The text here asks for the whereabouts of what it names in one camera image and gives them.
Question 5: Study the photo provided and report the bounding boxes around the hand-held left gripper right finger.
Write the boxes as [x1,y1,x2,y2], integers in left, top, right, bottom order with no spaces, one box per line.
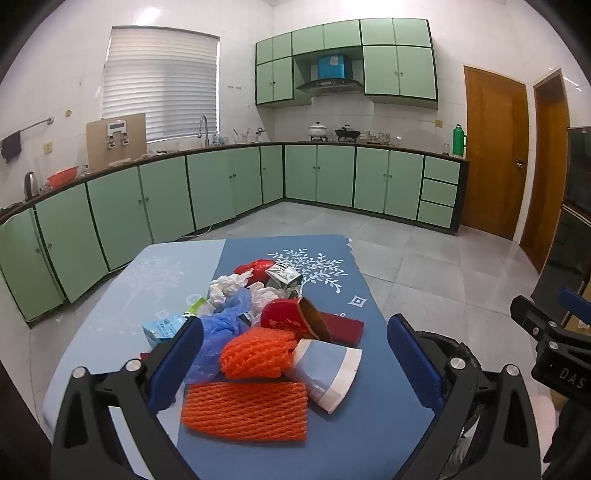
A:
[387,314,541,480]

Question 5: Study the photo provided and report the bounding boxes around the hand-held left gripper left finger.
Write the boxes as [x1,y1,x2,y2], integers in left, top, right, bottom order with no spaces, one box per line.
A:
[50,316,205,480]

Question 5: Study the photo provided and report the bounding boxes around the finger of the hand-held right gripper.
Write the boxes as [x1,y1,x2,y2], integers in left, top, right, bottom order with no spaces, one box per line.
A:
[510,295,575,344]
[560,289,591,329]

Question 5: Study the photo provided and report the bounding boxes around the black trash bin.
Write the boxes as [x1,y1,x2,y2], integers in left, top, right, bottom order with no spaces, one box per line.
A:
[416,332,485,480]

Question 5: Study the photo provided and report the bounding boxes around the light blue milk carton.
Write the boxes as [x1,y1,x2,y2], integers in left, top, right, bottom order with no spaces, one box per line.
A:
[142,313,197,352]

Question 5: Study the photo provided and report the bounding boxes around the orange foam net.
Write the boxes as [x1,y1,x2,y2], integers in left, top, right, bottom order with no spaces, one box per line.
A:
[220,326,298,380]
[181,381,309,443]

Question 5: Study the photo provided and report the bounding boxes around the dark red box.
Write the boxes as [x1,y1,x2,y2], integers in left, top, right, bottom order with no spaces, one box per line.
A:
[318,311,365,344]

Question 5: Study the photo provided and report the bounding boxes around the white and blue paper cup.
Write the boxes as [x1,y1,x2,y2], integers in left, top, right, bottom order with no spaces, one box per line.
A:
[284,338,363,413]

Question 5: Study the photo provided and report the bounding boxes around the red patterned paper cup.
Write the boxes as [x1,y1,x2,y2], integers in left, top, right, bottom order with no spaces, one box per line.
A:
[261,296,333,343]

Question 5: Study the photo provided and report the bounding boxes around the blue plastic bag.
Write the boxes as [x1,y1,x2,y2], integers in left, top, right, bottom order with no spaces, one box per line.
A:
[185,288,254,384]

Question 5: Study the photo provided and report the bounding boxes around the green and white carton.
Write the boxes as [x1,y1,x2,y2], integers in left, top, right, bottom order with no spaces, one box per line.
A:
[185,296,213,319]

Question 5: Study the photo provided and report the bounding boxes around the blue tree print tablecloth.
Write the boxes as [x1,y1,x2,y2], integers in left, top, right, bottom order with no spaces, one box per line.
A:
[42,234,437,480]

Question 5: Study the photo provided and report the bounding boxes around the white crumpled tissue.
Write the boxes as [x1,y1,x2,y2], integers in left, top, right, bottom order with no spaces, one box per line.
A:
[249,285,284,324]
[207,274,250,310]

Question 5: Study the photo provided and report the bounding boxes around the black glass cabinet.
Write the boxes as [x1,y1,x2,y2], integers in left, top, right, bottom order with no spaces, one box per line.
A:
[531,126,591,324]

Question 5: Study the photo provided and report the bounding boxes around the red plastic bag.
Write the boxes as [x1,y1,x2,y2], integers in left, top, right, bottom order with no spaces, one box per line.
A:
[233,259,278,284]

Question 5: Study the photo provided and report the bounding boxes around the narrow wooden door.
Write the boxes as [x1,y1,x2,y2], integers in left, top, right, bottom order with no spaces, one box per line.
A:
[519,69,571,274]

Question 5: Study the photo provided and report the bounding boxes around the green base cabinets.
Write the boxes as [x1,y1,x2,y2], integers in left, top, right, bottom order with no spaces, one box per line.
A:
[0,143,469,324]

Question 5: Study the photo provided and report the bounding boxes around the wide wooden door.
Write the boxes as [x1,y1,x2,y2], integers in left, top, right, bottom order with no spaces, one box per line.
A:
[463,65,529,241]

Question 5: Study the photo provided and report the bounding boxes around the green thermos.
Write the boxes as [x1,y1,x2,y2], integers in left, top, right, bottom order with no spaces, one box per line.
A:
[451,124,468,158]

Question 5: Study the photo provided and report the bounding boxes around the red basin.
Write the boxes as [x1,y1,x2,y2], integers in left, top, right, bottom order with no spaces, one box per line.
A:
[47,167,80,188]

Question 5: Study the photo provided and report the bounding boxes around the small brown cardboard box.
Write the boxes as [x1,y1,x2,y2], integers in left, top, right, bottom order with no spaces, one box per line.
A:
[86,113,147,171]

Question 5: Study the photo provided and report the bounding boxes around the dark towel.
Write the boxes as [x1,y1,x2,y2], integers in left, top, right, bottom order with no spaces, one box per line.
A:
[1,131,22,162]

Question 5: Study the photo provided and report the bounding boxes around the metal towel bar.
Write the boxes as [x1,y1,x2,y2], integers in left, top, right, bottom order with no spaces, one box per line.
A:
[18,117,55,134]

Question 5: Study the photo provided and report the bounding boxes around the white window blind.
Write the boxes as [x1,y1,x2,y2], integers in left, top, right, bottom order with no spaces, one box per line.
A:
[102,26,221,144]

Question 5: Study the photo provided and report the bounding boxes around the range hood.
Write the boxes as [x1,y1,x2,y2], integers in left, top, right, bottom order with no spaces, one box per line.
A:
[296,78,364,97]

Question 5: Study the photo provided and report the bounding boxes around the blue box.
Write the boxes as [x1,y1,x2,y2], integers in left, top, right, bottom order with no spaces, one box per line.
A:
[317,54,347,80]

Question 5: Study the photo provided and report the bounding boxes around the green wall cabinets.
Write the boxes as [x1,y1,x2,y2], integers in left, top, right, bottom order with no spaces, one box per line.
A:
[255,17,438,110]

